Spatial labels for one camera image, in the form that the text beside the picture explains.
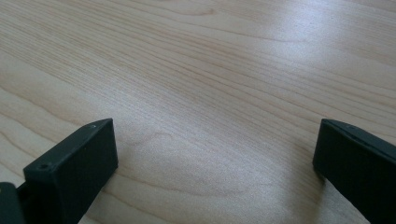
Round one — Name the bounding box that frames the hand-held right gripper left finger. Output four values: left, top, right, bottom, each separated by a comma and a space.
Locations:
17, 118, 120, 224

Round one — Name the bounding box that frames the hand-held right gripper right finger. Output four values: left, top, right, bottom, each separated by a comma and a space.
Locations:
312, 118, 396, 224

